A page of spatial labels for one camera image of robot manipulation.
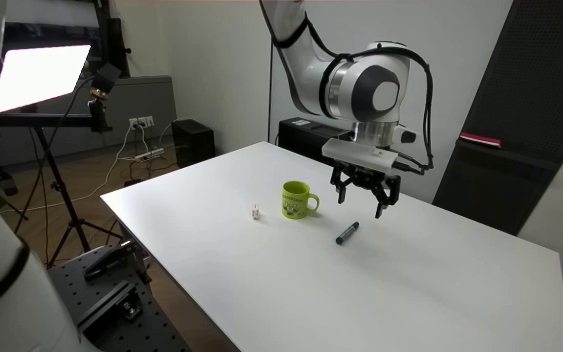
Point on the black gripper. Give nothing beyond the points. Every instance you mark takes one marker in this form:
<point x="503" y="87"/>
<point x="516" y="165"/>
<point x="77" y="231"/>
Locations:
<point x="386" y="188"/>

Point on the dark green marker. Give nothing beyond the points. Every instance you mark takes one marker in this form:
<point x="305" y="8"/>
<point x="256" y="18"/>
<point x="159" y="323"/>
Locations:
<point x="346" y="233"/>

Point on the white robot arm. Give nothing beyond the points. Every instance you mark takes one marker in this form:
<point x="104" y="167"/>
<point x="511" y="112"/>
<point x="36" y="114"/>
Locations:
<point x="364" y="89"/>

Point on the yellow-green mug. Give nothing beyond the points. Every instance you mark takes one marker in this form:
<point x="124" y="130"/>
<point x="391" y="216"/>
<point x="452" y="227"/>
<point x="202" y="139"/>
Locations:
<point x="298" y="200"/>

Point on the black computer tower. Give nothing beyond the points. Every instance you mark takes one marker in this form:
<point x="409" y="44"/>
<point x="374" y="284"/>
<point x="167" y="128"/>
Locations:
<point x="307" y="137"/>

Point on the small clear tape roll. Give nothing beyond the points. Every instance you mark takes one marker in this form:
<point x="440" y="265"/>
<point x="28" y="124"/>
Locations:
<point x="256" y="216"/>

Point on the pink item on cabinet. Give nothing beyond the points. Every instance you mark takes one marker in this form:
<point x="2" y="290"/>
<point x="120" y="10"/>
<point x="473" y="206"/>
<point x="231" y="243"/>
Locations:
<point x="481" y="139"/>

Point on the small black speaker box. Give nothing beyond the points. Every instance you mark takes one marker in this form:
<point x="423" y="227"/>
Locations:
<point x="192" y="141"/>

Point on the dark tall cabinet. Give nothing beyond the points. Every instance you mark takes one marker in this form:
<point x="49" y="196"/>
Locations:
<point x="520" y="102"/>

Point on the white power strip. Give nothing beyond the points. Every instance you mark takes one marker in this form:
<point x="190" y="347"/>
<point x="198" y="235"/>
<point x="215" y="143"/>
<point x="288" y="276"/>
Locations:
<point x="149" y="155"/>

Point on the black light stand tripod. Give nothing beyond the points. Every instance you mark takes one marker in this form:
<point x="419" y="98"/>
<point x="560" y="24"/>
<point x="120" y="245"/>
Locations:
<point x="38" y="122"/>

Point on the bright studio light panel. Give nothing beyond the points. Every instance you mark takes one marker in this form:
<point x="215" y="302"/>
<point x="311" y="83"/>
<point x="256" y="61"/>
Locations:
<point x="38" y="75"/>

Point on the white wall power outlet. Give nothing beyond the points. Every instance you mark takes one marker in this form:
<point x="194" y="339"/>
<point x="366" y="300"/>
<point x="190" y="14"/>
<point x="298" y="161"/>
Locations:
<point x="143" y="122"/>

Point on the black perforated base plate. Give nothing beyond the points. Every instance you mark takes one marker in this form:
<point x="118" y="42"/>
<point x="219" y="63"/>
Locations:
<point x="112" y="304"/>

